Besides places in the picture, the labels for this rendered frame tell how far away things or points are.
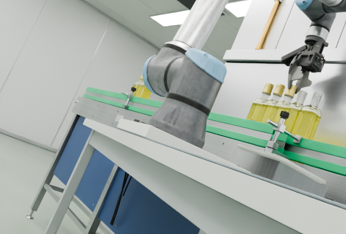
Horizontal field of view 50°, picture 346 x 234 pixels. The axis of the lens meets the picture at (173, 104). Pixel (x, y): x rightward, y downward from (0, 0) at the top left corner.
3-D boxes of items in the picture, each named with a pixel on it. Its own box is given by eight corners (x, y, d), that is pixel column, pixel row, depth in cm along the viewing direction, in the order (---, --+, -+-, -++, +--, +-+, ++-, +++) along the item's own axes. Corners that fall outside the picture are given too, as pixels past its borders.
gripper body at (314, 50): (309, 65, 133) (321, 35, 135) (290, 64, 141) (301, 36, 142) (321, 74, 137) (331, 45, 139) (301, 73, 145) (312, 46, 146)
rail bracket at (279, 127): (294, 160, 121) (308, 125, 123) (263, 142, 112) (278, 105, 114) (287, 158, 124) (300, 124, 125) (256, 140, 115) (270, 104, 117)
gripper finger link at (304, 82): (305, 94, 137) (311, 70, 137) (292, 93, 142) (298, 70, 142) (310, 96, 138) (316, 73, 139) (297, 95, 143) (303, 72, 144)
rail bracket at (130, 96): (127, 110, 204) (137, 88, 206) (116, 105, 200) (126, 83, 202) (124, 109, 207) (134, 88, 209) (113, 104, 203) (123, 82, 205)
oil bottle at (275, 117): (276, 159, 136) (296, 106, 139) (266, 154, 133) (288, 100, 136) (264, 156, 140) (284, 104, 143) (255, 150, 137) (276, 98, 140)
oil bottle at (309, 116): (303, 167, 126) (324, 110, 129) (293, 162, 123) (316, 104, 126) (290, 163, 131) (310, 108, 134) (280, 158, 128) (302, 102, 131)
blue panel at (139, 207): (227, 313, 126) (273, 195, 132) (190, 308, 117) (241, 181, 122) (75, 181, 259) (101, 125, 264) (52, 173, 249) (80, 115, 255)
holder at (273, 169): (328, 219, 103) (338, 193, 104) (268, 192, 88) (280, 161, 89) (280, 199, 117) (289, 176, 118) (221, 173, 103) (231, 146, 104)
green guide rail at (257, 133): (268, 148, 120) (277, 126, 122) (266, 147, 120) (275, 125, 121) (83, 97, 266) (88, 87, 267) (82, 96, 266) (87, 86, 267)
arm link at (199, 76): (186, 95, 86) (209, 43, 87) (155, 89, 96) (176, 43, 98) (220, 115, 92) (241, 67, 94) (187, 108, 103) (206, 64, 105)
